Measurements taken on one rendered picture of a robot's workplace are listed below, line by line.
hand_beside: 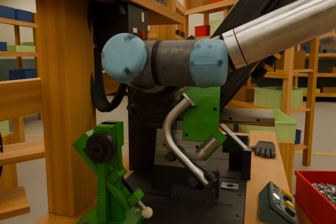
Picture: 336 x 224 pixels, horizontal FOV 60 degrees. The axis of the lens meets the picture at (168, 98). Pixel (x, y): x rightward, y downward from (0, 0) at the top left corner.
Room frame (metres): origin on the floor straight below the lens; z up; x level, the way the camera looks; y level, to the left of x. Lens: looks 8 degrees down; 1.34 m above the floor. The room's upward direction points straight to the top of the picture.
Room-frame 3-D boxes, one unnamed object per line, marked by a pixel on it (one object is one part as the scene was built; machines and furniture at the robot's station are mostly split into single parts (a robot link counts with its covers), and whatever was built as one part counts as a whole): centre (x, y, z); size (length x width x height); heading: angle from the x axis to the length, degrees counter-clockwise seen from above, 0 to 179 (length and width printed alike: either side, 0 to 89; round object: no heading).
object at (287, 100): (4.31, -0.97, 1.19); 2.30 x 0.55 x 2.39; 29
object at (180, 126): (1.19, 0.02, 1.07); 0.30 x 0.18 x 0.34; 163
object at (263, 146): (1.31, -0.44, 0.91); 0.20 x 0.11 x 0.03; 161
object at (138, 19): (1.00, 0.15, 1.42); 0.17 x 0.12 x 0.15; 163
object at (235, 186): (0.93, -0.21, 0.90); 0.06 x 0.04 x 0.01; 73
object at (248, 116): (1.10, -0.20, 1.11); 0.39 x 0.16 x 0.03; 73
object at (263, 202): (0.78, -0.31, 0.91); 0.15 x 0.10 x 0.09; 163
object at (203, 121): (0.96, -0.12, 1.17); 0.13 x 0.12 x 0.20; 163
